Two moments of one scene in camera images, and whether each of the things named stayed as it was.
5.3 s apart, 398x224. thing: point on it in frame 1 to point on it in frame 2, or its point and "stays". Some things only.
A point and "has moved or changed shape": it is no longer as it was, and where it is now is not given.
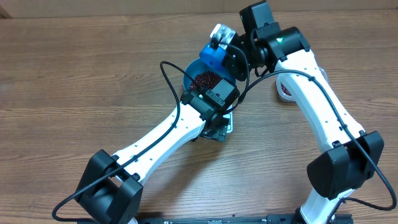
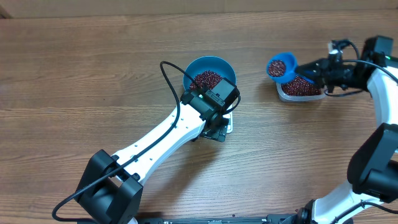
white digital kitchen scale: x=230 y=116 stays
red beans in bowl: x=206 y=79 stays
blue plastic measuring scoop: x=211 y=60 has moved or changed shape
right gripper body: x=240 y=65 to x=342 y=74
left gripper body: x=217 y=131 stays
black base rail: x=268 y=219 stays
